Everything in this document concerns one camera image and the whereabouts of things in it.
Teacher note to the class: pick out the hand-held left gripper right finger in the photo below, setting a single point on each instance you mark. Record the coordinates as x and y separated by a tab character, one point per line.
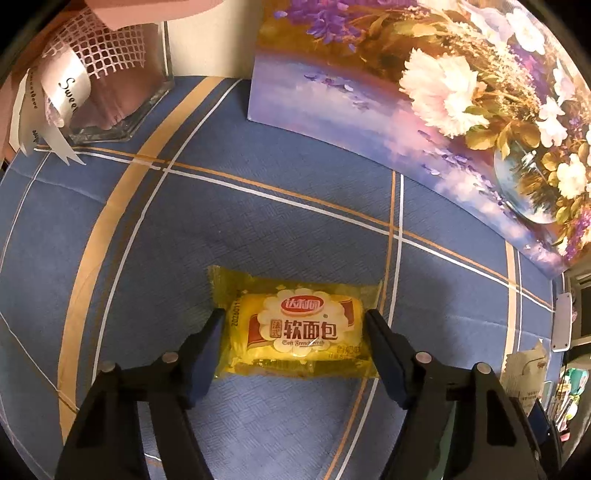
385	364

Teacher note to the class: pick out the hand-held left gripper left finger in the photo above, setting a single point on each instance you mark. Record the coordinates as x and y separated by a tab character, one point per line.
205	364

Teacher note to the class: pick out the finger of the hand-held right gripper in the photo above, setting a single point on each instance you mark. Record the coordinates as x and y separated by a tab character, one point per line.
538	415

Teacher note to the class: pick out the pink snack packet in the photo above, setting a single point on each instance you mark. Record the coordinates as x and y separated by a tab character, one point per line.
524	374

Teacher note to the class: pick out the yellow bread packet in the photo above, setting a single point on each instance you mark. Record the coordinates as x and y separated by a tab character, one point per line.
295	323

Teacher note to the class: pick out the teal toy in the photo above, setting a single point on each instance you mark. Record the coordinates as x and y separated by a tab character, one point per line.
570	383

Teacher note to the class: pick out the white box device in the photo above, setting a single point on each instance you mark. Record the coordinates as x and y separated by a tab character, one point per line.
562	323

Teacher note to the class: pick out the blue plaid tablecloth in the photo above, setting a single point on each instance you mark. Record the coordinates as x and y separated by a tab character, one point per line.
277	221

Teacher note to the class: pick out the floral painting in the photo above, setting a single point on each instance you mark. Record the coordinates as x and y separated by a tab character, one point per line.
415	115

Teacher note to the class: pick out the glass vase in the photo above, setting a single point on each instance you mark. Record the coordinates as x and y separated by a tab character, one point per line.
120	101

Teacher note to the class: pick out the pink flower bouquet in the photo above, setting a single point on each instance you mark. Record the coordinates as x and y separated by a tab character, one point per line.
69	87

